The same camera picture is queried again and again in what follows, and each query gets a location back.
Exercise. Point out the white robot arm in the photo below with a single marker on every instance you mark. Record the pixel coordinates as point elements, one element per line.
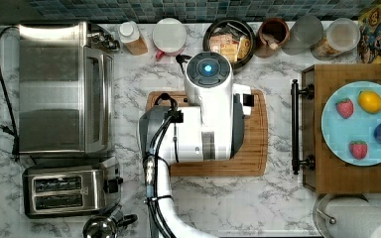
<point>206,71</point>

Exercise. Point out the bamboo cutting board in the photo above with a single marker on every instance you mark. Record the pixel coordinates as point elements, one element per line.
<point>254,148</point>

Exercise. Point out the white lid red mug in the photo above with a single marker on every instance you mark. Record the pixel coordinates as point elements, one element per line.
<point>169,37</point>

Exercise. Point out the black bowl with packets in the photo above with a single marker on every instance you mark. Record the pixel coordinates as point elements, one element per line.
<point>233,39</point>

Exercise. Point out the orange bottle white cap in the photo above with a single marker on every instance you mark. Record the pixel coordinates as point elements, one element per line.
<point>131,38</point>

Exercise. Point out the brown wooden mortar cup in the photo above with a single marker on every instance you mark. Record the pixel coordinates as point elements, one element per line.
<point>271,35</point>

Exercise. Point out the stainless toaster oven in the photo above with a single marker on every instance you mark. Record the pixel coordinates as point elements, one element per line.
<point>65,77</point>

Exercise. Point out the chrome kettle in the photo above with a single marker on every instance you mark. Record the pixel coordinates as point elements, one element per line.
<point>108,224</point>

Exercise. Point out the frosted plastic cup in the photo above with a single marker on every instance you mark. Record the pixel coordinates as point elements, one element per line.
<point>306,32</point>

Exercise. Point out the light blue plate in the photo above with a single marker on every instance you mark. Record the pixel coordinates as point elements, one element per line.
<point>360,126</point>

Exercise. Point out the upper toy strawberry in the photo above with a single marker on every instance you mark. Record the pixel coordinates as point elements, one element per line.
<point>344,108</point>

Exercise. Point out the toy strawberry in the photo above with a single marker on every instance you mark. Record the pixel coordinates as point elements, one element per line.
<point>358,149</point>
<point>344,108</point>

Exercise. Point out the silver two-slot toaster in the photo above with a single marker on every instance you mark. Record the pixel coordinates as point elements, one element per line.
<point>71,187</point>

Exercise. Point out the lower toy strawberry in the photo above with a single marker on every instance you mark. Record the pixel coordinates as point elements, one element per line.
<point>358,149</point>

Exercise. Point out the yellow toy lemon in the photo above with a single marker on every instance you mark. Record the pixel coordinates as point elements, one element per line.
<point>369,101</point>

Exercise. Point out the black drawer handle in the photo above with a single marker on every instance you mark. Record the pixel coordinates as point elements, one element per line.
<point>308,92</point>

